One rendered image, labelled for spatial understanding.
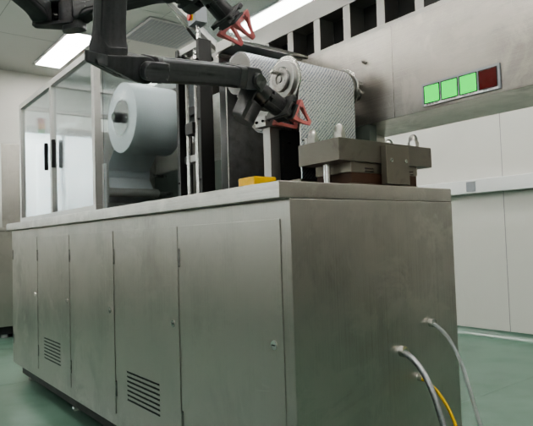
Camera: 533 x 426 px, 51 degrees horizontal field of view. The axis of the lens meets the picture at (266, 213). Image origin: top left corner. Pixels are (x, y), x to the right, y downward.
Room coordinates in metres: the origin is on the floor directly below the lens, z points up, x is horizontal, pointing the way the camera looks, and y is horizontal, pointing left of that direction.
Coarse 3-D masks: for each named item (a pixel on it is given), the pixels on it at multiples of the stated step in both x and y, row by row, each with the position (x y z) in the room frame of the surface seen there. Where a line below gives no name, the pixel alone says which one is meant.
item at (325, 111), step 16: (304, 96) 1.63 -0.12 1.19; (320, 96) 1.68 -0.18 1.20; (336, 96) 1.72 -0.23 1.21; (320, 112) 1.67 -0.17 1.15; (336, 112) 1.72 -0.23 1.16; (352, 112) 1.76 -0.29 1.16; (304, 128) 1.63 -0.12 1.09; (320, 128) 1.67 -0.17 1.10; (352, 128) 1.76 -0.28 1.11; (304, 144) 1.63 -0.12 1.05
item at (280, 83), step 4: (280, 68) 1.65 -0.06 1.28; (284, 68) 1.64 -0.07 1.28; (280, 72) 1.65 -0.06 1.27; (284, 72) 1.64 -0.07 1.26; (288, 72) 1.64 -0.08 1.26; (272, 76) 1.68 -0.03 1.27; (276, 76) 1.67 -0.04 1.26; (280, 76) 1.65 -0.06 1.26; (284, 76) 1.64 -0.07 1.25; (288, 76) 1.64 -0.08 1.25; (272, 80) 1.68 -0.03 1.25; (276, 80) 1.67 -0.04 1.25; (280, 80) 1.65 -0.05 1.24; (284, 80) 1.64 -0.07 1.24; (288, 80) 1.64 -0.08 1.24; (272, 84) 1.68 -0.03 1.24; (276, 84) 1.67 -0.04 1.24; (280, 84) 1.65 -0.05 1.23; (284, 84) 1.64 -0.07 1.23; (276, 88) 1.67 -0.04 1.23; (280, 88) 1.65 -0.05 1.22; (284, 88) 1.64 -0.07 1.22
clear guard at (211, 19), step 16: (240, 0) 2.24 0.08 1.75; (256, 0) 2.20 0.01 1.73; (272, 0) 2.16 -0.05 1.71; (288, 0) 2.12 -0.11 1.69; (304, 0) 2.09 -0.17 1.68; (208, 16) 2.41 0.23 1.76; (256, 16) 2.28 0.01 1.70; (272, 16) 2.24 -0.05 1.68; (208, 32) 2.51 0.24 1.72; (240, 32) 2.41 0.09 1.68
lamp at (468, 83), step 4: (464, 76) 1.54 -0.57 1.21; (468, 76) 1.53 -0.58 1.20; (472, 76) 1.52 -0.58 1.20; (460, 80) 1.55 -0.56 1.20; (464, 80) 1.54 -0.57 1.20; (468, 80) 1.53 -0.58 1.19; (472, 80) 1.52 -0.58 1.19; (460, 84) 1.55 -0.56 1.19; (464, 84) 1.54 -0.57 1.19; (468, 84) 1.53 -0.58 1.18; (472, 84) 1.52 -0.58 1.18; (460, 88) 1.55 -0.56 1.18; (464, 88) 1.54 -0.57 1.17; (468, 88) 1.53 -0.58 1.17; (472, 88) 1.52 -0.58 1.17; (460, 92) 1.55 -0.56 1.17; (464, 92) 1.54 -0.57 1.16
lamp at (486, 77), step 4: (492, 68) 1.47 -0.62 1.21; (480, 72) 1.50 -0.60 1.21; (484, 72) 1.49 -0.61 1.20; (488, 72) 1.48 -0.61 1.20; (492, 72) 1.47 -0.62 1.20; (496, 72) 1.47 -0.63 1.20; (480, 76) 1.50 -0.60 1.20; (484, 76) 1.49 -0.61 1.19; (488, 76) 1.48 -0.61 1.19; (492, 76) 1.48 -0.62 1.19; (496, 76) 1.47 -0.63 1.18; (480, 80) 1.50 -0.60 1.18; (484, 80) 1.49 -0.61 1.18; (488, 80) 1.48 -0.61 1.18; (492, 80) 1.48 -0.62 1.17; (496, 80) 1.47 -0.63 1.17; (480, 84) 1.50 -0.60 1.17; (484, 84) 1.49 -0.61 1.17; (488, 84) 1.49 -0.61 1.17; (492, 84) 1.48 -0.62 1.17; (496, 84) 1.47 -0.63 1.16; (480, 88) 1.51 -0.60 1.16; (484, 88) 1.50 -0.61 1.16
